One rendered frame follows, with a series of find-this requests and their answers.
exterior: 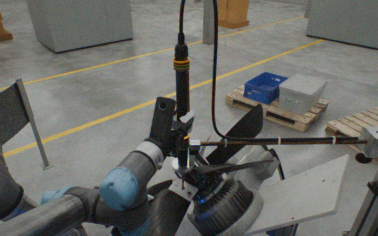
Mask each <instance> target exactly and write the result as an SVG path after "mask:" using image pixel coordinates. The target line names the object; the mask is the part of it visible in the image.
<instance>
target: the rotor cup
mask: <svg viewBox="0 0 378 236"><path fill-rule="evenodd" d="M195 161H196V163H197V164H198V165H199V166H203V165H209V164H208V163H207V161H206V160H205V159H204V158H203V157H202V155H201V154H200V153H199V154H198V155H195ZM196 167H197V166H196V164H195V166H194V167H193V170H192V171H191V172H189V173H185V174H184V181H186V182H188V183H190V184H191V185H193V186H195V187H196V188H198V191H199V192H198V193H197V194H196V196H195V197H194V198H193V200H192V201H194V202H195V201H198V200H199V199H201V198H203V197H204V196H206V194H208V193H209V192H210V191H211V190H212V189H213V188H214V187H215V186H216V185H217V184H218V183H219V182H220V180H221V179H222V177H223V175H219V176H210V177H205V175H203V174H202V175H197V173H194V172H193V171H194V170H195V169H194V168H196ZM174 173H175V175H176V176H177V177H178V178H179V179H181V177H180V176H179V174H178V173H177V172H175V171H174Z"/></svg>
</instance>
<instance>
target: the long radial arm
mask: <svg viewBox="0 0 378 236"><path fill-rule="evenodd" d="M265 151H266V150H264V148H263V147H262V146H261V145H254V146H252V147H250V148H248V149H247V151H245V153H244V154H243V156H242V157H241V158H240V159H239V161H238V163H249V162H256V160H257V159H258V157H259V155H260V154H262V153H264V152H265ZM238 163H237V164H238ZM230 177H233V178H234V179H235V181H236V180H240V181H241V182H242V183H243V184H244V186H245V187H247V189H250V188H253V189H255V190H257V191H258V190H259V188H260V186H261V184H262V182H263V181H264V180H262V181H261V180H260V178H259V177H258V176H257V173H256V171H255V170H254V168H247V169H242V170H239V171H233V172H230V173H229V174H228V175H227V176H226V178H225V179H227V178H230Z"/></svg>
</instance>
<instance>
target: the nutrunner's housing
mask: <svg viewBox="0 0 378 236"><path fill-rule="evenodd" d="M177 40H178V43H176V45H175V48H174V57H175V58H187V57H189V54H188V46H187V44H186V43H184V33H178V35H177ZM177 159H178V165H179V166H187V165H188V149H186V150H182V151H181V152H180V153H179V155H178V156H177Z"/></svg>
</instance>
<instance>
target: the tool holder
mask: <svg viewBox="0 0 378 236"><path fill-rule="evenodd" d="M191 141H197V143H191V144H190V147H189V158H188V165H187V166H179V165H178V159H177V158H176V159H174V160H173V162H172V169H173V170H174V171H175V172H177V173H189V172H191V171H192V170H193V167H194V166H195V155H198V154H199V150H200V140H199V139H197V140H191Z"/></svg>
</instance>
